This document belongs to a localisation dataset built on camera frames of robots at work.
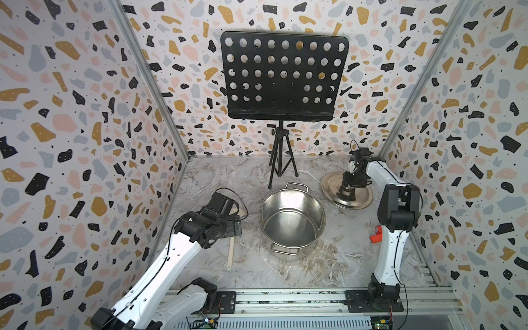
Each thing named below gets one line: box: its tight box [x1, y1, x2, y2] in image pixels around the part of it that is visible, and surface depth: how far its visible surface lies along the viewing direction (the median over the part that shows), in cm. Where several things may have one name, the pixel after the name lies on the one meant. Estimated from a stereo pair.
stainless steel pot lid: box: [320, 171, 374, 210], surface depth 105 cm
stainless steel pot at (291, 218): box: [258, 182, 326, 256], surface depth 95 cm
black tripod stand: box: [268, 119, 299, 190], surface depth 100 cm
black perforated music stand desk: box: [220, 30, 350, 122], surface depth 68 cm
